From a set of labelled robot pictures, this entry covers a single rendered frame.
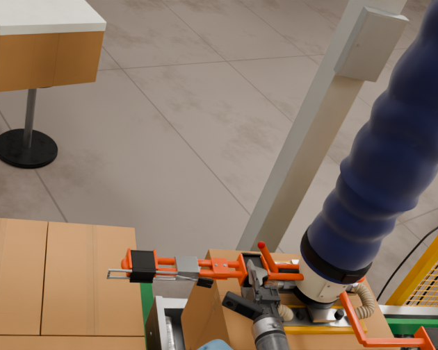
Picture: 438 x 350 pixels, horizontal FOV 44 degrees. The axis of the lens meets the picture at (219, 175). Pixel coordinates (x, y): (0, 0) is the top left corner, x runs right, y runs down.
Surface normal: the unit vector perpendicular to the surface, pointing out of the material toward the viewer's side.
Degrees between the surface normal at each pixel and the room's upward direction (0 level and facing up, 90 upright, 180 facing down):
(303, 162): 90
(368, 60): 90
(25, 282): 0
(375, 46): 90
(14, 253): 0
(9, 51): 90
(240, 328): 0
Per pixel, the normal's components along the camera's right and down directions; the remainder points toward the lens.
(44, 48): 0.58, 0.63
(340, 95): 0.18, 0.65
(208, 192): 0.29, -0.75
